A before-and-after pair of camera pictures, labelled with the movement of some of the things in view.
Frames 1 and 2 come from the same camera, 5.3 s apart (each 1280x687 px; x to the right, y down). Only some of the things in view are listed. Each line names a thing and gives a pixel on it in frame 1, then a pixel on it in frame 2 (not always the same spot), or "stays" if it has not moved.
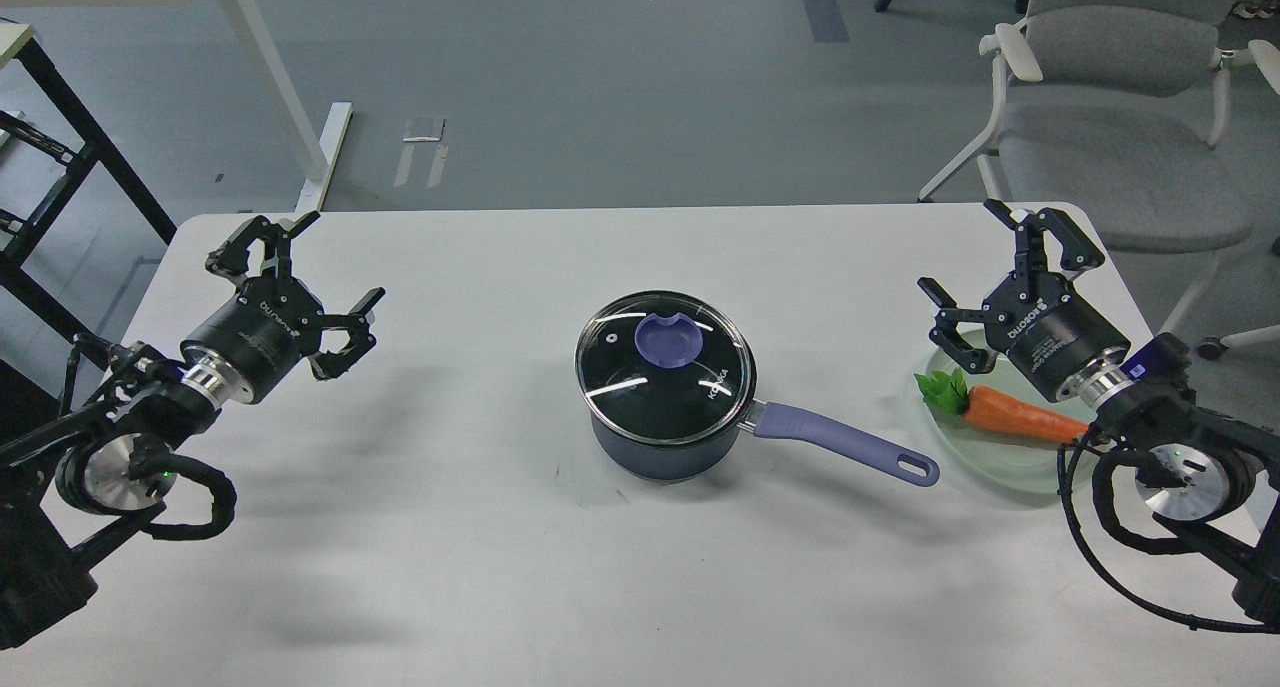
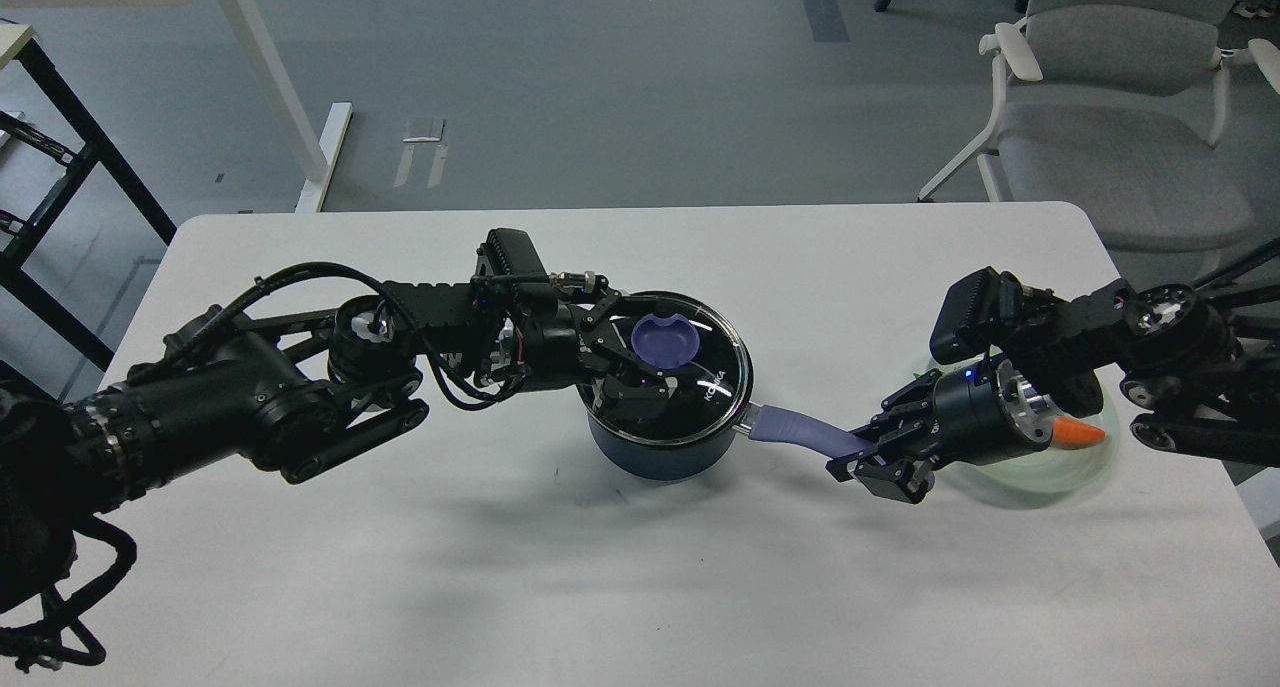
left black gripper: [251, 345] to [546, 327]
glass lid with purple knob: [665, 367] stays
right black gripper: [1047, 330] to [983, 413]
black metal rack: [17, 281] stays
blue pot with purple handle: [656, 461] stays
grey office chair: [1113, 91] stays
